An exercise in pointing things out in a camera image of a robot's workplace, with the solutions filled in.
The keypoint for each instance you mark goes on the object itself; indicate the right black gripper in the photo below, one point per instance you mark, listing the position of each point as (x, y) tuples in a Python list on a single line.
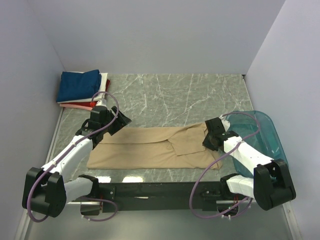
[(206, 143)]

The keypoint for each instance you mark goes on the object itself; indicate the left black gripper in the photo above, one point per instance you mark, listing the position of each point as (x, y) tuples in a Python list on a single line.
[(122, 120)]

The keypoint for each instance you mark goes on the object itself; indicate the beige t shirt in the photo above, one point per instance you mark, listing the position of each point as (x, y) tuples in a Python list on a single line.
[(179, 147)]

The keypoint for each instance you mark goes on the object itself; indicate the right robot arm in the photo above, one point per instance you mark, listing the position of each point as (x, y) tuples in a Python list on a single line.
[(270, 183)]

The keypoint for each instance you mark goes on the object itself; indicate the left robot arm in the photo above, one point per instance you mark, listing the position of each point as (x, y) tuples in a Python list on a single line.
[(47, 189)]

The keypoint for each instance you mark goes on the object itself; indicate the folded pink t shirt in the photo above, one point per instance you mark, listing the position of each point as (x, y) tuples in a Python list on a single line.
[(85, 107)]

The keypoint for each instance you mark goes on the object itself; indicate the teal plastic bin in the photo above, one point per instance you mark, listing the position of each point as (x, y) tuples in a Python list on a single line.
[(257, 142)]

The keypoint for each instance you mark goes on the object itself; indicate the folded blue t shirt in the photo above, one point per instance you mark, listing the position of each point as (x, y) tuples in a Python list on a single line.
[(76, 86)]

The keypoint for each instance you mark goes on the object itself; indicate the black base beam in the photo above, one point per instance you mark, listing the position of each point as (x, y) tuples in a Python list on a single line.
[(144, 196)]

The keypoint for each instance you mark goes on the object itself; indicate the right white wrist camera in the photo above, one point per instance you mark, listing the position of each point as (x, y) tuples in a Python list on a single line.
[(226, 124)]

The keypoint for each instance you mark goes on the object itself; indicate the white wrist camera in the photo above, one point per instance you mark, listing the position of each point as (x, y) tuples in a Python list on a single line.
[(226, 124), (100, 102)]

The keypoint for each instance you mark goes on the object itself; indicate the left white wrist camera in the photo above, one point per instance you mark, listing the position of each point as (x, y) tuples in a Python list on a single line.
[(100, 102)]

